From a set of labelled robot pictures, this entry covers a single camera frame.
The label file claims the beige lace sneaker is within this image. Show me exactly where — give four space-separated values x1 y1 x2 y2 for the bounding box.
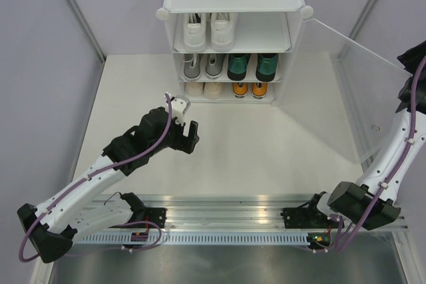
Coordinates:
204 82 224 100
184 82 204 97

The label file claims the grey canvas sneaker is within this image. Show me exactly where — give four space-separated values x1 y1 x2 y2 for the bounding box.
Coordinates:
205 53 225 80
183 53 202 81

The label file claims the translucent cabinet door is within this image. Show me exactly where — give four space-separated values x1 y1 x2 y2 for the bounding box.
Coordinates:
278 19 409 164

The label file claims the orange canvas sneaker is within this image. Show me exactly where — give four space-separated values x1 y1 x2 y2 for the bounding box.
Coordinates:
232 82 248 98
252 82 268 99

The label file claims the green heeled shoe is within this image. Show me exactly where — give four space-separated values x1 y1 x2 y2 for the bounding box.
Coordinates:
227 53 250 81
256 53 279 82

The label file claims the white sneaker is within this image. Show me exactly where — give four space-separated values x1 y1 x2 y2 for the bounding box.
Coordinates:
182 13 207 53
210 12 239 52

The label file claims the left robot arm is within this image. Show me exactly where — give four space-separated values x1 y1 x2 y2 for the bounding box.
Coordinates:
17 98 199 263

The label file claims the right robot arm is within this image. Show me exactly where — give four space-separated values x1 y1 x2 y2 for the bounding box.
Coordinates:
304 43 425 230

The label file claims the white plastic shoe cabinet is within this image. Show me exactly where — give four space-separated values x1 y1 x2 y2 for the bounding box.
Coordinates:
156 0 313 104

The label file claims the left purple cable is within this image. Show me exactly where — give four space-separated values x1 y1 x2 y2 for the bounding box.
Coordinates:
18 94 174 263

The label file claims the purple cable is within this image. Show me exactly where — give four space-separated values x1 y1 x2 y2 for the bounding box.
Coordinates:
18 94 174 263
334 61 426 254

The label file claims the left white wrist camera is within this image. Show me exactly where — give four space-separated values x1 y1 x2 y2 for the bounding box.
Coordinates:
165 92 190 126

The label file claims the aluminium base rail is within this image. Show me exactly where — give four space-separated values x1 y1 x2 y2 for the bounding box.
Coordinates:
46 193 410 232

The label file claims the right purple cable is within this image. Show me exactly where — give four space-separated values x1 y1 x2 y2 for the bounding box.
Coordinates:
334 61 426 254

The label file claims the white slotted cable duct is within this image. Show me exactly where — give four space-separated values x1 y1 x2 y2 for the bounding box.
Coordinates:
79 231 310 246

